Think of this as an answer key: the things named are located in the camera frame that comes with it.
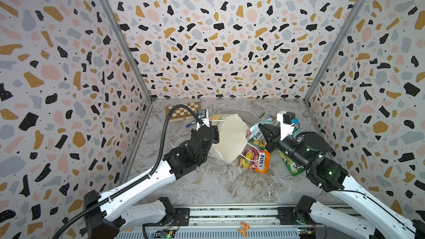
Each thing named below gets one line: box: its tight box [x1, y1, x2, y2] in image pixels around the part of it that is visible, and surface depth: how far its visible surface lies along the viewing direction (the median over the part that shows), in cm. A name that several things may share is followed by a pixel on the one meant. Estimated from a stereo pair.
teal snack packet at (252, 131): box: [245, 122, 262, 141], surface depth 63 cm
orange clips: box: [236, 221, 251, 237], surface depth 72 cm
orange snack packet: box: [238, 144, 272, 175], surface depth 91 cm
